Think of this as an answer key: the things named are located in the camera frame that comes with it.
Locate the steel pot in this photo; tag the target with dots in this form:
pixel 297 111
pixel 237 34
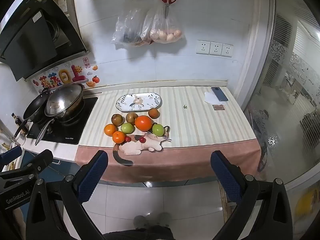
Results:
pixel 75 113

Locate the black induction cooktop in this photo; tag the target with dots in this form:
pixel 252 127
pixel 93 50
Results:
pixel 72 130

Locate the patterned oval plate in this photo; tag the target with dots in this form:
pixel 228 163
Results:
pixel 138 102

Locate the brown pear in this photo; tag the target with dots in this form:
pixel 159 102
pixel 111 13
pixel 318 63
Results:
pixel 131 117

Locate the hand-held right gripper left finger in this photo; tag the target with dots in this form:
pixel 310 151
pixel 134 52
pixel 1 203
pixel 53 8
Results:
pixel 92 177

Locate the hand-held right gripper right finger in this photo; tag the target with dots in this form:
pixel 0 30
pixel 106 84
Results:
pixel 225 177

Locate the frosted glass door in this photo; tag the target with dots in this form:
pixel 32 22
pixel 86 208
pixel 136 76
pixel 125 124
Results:
pixel 287 105

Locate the white wall socket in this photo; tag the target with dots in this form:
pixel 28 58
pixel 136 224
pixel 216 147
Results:
pixel 227 50
pixel 203 47
pixel 215 48

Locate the dark blue phone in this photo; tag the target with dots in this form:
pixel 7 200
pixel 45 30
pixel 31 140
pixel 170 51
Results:
pixel 220 94

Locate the green apple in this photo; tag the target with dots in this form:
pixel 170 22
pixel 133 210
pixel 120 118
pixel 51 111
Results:
pixel 127 128
pixel 158 130

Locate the white paper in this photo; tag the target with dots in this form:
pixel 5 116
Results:
pixel 209 97

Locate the grey slipper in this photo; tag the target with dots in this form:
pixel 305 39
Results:
pixel 141 221
pixel 163 219

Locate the small mandarin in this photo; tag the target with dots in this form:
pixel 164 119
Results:
pixel 118 137
pixel 110 130

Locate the plastic bag of eggs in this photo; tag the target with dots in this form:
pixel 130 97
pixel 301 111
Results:
pixel 165 30

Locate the white labelled jar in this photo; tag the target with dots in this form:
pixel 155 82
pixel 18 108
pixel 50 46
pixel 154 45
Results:
pixel 22 140

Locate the dark brown wrinkled fruit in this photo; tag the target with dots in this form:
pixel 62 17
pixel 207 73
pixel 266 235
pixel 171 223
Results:
pixel 116 119

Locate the small brown card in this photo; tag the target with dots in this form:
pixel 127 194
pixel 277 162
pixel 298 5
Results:
pixel 218 107

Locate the black wok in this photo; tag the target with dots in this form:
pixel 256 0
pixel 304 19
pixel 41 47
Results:
pixel 35 107

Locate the brownish orange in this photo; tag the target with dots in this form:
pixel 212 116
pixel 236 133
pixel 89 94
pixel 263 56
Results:
pixel 153 113

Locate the dark sauce bottle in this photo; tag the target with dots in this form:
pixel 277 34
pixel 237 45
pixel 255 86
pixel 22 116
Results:
pixel 18 122

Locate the striped cat print tablecloth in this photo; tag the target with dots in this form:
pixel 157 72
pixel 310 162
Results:
pixel 200 130

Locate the colourful wall stickers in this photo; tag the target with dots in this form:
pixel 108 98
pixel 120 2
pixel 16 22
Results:
pixel 65 76

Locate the black range hood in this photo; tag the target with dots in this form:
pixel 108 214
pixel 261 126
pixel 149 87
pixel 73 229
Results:
pixel 37 37

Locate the small red cherry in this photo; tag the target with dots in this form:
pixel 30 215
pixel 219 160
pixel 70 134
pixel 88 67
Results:
pixel 142 139
pixel 128 139

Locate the plastic bag with dark contents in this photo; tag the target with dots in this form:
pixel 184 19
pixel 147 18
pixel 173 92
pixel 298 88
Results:
pixel 128 27

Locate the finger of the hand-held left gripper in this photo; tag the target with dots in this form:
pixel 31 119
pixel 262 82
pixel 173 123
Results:
pixel 10 155
pixel 40 161

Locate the blue cabinet front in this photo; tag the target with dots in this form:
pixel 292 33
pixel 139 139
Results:
pixel 56 173

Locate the large orange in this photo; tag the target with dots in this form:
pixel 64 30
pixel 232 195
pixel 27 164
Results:
pixel 143 123

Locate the steel pot lid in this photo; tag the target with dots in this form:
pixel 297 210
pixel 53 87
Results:
pixel 65 100

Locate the person's dark trousers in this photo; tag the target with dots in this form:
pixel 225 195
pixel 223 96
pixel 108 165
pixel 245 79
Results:
pixel 140 234

